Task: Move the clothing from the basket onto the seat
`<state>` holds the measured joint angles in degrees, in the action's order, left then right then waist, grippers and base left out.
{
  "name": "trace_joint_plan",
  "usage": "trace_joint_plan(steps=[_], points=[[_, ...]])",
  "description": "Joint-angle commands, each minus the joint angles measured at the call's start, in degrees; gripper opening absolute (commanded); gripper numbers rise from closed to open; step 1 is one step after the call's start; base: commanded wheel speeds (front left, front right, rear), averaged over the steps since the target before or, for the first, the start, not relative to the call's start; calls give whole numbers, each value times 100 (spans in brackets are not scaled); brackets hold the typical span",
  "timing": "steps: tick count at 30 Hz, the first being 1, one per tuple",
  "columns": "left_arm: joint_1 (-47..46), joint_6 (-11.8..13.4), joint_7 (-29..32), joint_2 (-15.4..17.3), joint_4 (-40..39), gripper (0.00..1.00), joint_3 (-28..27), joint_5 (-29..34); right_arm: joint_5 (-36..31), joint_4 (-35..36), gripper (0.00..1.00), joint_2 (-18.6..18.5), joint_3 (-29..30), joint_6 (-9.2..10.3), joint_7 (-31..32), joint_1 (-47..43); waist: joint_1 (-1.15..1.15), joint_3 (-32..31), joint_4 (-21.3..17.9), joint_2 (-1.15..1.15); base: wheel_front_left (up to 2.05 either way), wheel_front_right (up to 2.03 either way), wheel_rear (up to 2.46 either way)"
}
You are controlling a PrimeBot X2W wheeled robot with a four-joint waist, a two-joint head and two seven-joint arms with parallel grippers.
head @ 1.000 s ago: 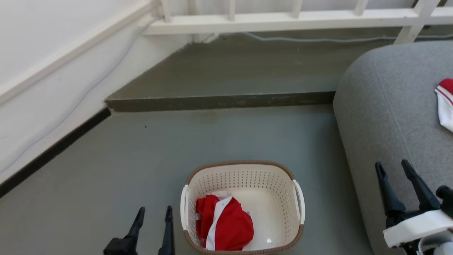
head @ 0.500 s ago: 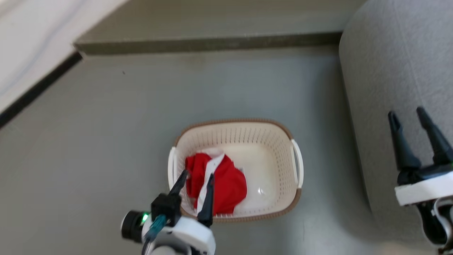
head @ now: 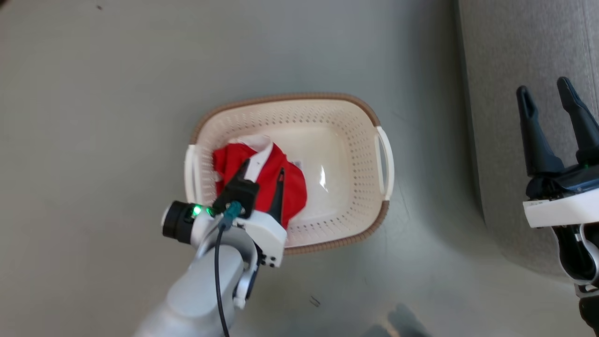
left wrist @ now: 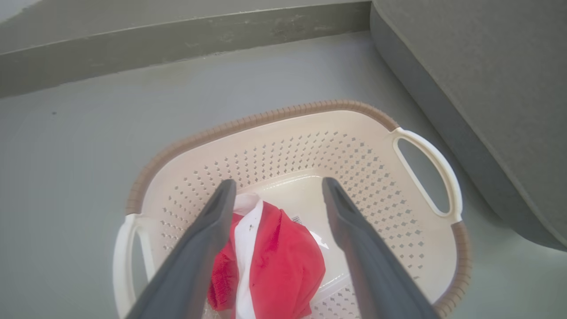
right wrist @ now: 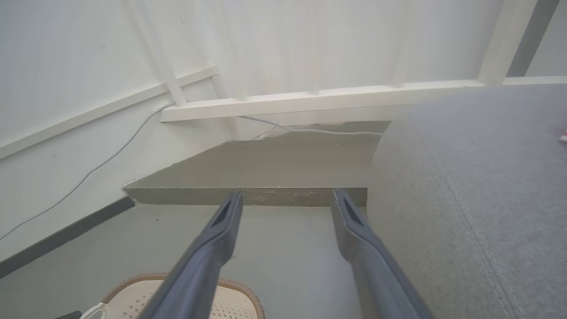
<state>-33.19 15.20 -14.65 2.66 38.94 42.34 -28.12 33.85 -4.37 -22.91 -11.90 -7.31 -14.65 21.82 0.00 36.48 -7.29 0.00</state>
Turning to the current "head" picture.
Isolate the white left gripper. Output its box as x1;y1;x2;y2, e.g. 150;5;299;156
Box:
227;160;287;268

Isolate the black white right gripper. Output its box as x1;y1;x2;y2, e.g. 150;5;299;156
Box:
516;77;599;229

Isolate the red and white garment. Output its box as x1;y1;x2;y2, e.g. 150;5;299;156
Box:
212;135;308;229

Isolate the grey fabric sofa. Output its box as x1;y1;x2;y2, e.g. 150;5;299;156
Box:
456;0;599;287

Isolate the cream perforated laundry basket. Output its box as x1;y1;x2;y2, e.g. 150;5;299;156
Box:
184;93;395;256

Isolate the black camera cable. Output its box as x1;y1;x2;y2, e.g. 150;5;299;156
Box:
214;201;244;337

